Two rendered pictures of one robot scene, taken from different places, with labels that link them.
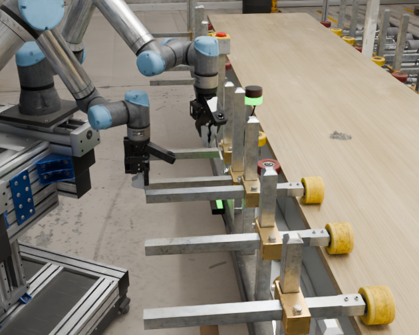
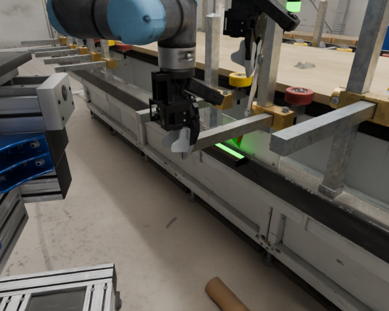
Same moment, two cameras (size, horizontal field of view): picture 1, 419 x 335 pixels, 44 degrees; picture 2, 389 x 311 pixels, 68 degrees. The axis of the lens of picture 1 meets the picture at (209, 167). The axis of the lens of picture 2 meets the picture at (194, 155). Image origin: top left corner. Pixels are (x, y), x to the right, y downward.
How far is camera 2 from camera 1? 1.27 m
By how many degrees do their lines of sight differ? 27
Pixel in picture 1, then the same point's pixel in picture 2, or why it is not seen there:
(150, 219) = (83, 203)
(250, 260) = (349, 200)
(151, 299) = (135, 280)
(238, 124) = (276, 42)
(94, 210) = not seen: hidden behind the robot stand
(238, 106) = not seen: hidden behind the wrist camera
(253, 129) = not seen: outside the picture
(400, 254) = not seen: outside the picture
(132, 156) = (173, 101)
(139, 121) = (191, 33)
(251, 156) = (375, 53)
